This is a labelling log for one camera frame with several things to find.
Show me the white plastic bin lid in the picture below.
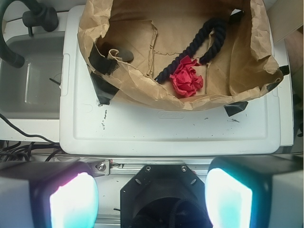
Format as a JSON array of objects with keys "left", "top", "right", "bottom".
[{"left": 59, "top": 6, "right": 281, "bottom": 157}]

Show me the red crumpled paper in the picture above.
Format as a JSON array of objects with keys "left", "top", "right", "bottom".
[{"left": 169, "top": 56, "right": 204, "bottom": 97}]

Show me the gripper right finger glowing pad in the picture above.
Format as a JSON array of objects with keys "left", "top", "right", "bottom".
[{"left": 205, "top": 155, "right": 304, "bottom": 228}]

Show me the dark blue rope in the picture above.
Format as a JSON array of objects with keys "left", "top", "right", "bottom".
[{"left": 153, "top": 18, "right": 228, "bottom": 84}]

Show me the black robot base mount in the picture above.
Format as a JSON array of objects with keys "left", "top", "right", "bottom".
[{"left": 120, "top": 167, "right": 213, "bottom": 228}]

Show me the gray plastic sink basin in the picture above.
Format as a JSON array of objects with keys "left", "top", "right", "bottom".
[{"left": 0, "top": 31, "right": 65, "bottom": 119}]

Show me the aluminum rail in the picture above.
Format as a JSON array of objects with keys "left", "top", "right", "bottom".
[{"left": 51, "top": 155, "right": 213, "bottom": 177}]

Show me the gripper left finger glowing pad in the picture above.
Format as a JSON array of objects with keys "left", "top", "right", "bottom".
[{"left": 0, "top": 161, "right": 99, "bottom": 228}]

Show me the black faucet hose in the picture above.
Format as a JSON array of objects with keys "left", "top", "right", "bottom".
[{"left": 0, "top": 0, "right": 59, "bottom": 69}]

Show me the brown paper bag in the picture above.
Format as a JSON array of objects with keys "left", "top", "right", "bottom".
[{"left": 77, "top": 0, "right": 283, "bottom": 111}]

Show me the black tape piece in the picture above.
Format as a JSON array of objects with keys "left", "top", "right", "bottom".
[
  {"left": 90, "top": 72, "right": 119, "bottom": 105},
  {"left": 224, "top": 101, "right": 248, "bottom": 117}
]

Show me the black cable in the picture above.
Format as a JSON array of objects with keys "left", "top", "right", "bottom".
[{"left": 0, "top": 113, "right": 60, "bottom": 162}]

